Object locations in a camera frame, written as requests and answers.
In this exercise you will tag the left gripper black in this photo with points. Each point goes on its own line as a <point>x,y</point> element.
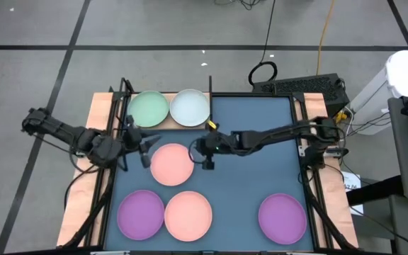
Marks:
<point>132,139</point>

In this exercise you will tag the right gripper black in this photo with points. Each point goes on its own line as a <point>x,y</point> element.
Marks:
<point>205,146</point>

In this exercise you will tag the pink round plate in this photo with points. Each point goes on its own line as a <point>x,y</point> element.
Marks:
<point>188,216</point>
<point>172,164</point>

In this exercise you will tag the mint green round plate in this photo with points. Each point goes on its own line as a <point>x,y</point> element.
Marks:
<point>148,109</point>

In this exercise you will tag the white round plate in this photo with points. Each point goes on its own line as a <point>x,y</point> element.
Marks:
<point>190,107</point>

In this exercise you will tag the purple round plate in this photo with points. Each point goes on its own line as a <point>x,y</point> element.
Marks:
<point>140,215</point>
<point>282,219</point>

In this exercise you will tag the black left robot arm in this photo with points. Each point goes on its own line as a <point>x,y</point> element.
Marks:
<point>80,138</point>

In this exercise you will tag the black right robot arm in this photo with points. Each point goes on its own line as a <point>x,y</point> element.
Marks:
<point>260,138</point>

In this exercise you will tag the wooden table side board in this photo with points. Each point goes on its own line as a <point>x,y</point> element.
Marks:
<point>335,198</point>
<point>80,212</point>

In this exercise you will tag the black computer case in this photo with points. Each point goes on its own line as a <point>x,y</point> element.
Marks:
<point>299,92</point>

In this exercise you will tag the yellow power plug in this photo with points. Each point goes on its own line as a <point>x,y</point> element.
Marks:
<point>340,117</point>

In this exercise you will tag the white paper label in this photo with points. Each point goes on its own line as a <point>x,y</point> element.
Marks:
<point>351,180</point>

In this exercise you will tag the black cart bar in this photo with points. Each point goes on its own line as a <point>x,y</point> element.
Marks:
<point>374,191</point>

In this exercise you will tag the white bin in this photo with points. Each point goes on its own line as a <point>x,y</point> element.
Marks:
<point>402,78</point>

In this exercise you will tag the black metal shelf frame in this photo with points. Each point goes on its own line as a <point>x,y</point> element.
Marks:
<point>211,102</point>

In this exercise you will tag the black table frame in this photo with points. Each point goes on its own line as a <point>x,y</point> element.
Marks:
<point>253,94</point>

